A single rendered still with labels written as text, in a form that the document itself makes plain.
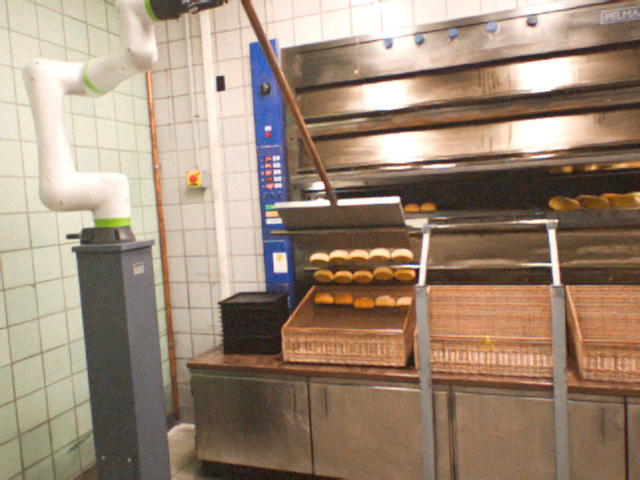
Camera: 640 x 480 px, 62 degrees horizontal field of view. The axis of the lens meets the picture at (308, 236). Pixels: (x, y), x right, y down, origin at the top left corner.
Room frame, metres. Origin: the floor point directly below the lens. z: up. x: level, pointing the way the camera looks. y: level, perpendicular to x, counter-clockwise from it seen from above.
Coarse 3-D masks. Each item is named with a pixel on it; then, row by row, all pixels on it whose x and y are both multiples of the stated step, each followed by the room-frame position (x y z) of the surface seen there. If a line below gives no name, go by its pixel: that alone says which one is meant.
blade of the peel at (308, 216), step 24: (288, 216) 2.39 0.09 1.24; (312, 216) 2.35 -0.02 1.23; (336, 216) 2.32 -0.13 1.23; (360, 216) 2.29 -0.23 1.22; (384, 216) 2.26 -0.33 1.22; (312, 240) 2.52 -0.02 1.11; (336, 240) 2.49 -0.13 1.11; (360, 240) 2.45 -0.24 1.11; (384, 240) 2.42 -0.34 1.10; (408, 240) 2.38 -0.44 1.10
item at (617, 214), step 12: (456, 216) 2.57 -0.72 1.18; (468, 216) 2.53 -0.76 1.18; (480, 216) 2.52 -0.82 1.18; (492, 216) 2.50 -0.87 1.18; (504, 216) 2.48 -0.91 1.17; (516, 216) 2.46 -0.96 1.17; (528, 216) 2.44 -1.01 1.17; (540, 216) 2.42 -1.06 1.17; (552, 216) 2.41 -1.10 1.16; (564, 216) 2.39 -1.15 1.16; (576, 216) 2.37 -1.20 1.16; (588, 216) 2.36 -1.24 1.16; (600, 216) 2.34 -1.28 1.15; (612, 216) 2.32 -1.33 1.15; (624, 216) 2.31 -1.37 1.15; (636, 216) 2.29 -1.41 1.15
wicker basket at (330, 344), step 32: (320, 288) 2.77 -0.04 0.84; (352, 288) 2.72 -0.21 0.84; (384, 288) 2.66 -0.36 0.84; (288, 320) 2.42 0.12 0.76; (320, 320) 2.73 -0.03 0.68; (352, 320) 2.67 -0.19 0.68; (384, 320) 2.62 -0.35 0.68; (416, 320) 2.53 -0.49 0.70; (288, 352) 2.34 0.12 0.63; (320, 352) 2.29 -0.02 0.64; (352, 352) 2.25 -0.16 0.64; (384, 352) 2.37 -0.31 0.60
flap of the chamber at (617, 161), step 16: (544, 160) 2.28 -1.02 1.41; (560, 160) 2.26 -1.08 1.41; (576, 160) 2.24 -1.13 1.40; (592, 160) 2.22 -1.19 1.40; (608, 160) 2.20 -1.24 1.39; (624, 160) 2.18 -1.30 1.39; (336, 176) 2.61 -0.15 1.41; (352, 176) 2.58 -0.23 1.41; (368, 176) 2.55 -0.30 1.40; (384, 176) 2.52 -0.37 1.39; (400, 176) 2.50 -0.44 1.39; (416, 176) 2.50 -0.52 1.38; (432, 176) 2.50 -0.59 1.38; (448, 176) 2.50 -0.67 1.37; (464, 176) 2.51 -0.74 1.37; (480, 176) 2.51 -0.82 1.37; (496, 176) 2.51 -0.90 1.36
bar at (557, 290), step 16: (432, 224) 2.23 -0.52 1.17; (448, 224) 2.21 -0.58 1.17; (464, 224) 2.18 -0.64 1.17; (480, 224) 2.16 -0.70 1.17; (496, 224) 2.14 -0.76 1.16; (512, 224) 2.12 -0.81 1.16; (528, 224) 2.10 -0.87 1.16; (544, 224) 2.08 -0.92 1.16; (416, 288) 2.03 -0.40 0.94; (560, 288) 1.85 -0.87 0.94; (416, 304) 2.03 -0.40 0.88; (560, 304) 1.85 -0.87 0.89; (560, 320) 1.85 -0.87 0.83; (560, 336) 1.85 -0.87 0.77; (560, 352) 1.85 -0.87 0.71; (560, 368) 1.86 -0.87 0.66; (560, 384) 1.86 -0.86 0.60; (560, 400) 1.86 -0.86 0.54; (432, 416) 2.04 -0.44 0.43; (560, 416) 1.86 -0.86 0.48; (432, 432) 2.02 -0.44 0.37; (560, 432) 1.86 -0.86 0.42; (432, 448) 2.02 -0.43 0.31; (560, 448) 1.86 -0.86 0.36; (432, 464) 2.02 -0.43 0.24; (560, 464) 1.86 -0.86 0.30
